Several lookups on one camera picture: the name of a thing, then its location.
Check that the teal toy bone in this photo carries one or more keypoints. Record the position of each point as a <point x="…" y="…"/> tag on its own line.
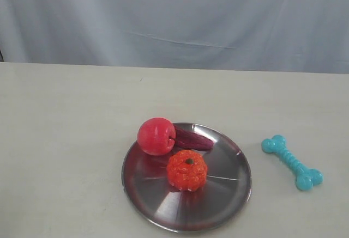
<point x="305" y="178"/>

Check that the purple toy sweet potato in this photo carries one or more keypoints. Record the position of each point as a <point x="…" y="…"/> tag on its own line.
<point x="190" y="140"/>

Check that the red toy apple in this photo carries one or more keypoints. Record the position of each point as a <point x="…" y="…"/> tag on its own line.
<point x="156" y="136"/>

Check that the orange toy pumpkin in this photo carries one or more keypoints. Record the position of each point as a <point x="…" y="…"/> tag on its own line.
<point x="187" y="170"/>

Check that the round silver metal plate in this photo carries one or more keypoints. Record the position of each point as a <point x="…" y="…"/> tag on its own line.
<point x="227" y="189"/>

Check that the white backdrop cloth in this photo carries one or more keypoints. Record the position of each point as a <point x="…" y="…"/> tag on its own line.
<point x="261" y="35"/>

